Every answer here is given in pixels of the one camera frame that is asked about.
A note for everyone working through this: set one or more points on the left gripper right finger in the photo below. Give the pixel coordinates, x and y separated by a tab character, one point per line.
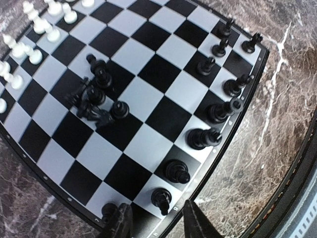
196	224

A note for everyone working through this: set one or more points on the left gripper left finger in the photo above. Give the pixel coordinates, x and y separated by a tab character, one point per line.
121	223

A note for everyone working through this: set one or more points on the black chess piece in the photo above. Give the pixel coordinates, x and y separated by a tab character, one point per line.
220	49
176	171
218	113
161	198

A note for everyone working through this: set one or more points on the black chess pawn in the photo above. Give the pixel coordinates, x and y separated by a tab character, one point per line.
204	67
199	139
225	30
108	211

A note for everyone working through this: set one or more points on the black white chessboard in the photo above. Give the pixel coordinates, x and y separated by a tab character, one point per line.
152	49

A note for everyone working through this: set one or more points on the black chess knight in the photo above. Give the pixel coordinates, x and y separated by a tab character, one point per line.
233	88

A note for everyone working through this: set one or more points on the pile of black chess pieces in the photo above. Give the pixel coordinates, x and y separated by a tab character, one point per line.
91	94

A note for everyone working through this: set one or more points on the black front table rail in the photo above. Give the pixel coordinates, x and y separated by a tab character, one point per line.
281	202

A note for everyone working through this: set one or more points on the white slotted cable duct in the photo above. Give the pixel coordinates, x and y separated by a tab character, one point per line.
306	220

